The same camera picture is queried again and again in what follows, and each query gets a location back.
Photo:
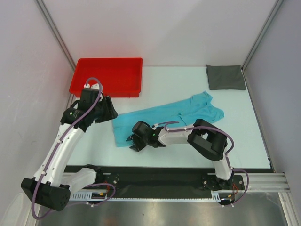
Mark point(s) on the right aluminium corner post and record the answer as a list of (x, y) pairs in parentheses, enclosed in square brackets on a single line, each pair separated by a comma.
[(268, 22)]

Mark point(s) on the aluminium front frame rail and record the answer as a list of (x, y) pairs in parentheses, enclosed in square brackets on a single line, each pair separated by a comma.
[(253, 182)]

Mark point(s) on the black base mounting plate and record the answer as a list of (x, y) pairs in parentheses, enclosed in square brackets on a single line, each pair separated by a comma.
[(170, 179)]

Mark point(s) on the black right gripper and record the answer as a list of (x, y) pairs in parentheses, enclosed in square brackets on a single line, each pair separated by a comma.
[(136, 139)]

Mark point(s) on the red plastic tray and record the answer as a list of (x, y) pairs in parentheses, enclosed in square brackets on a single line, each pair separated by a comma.
[(120, 77)]

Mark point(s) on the folded grey t-shirt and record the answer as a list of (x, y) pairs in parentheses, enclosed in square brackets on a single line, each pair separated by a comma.
[(225, 77)]

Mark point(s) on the left aluminium corner post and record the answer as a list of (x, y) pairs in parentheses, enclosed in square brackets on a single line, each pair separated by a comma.
[(54, 30)]

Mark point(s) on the light blue t-shirt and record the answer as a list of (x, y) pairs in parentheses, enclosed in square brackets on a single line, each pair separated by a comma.
[(185, 112)]

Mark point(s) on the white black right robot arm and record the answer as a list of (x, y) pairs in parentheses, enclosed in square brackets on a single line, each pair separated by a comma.
[(209, 141)]

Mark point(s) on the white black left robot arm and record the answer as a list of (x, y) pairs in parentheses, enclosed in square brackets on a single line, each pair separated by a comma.
[(47, 187)]

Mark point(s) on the white slotted cable duct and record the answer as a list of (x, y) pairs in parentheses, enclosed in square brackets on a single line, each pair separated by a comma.
[(156, 195)]

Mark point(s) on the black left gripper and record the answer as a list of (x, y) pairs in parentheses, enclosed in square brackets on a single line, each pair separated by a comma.
[(110, 113)]

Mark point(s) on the aluminium corner post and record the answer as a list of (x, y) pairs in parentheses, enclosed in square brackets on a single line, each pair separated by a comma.
[(54, 30), (268, 22)]

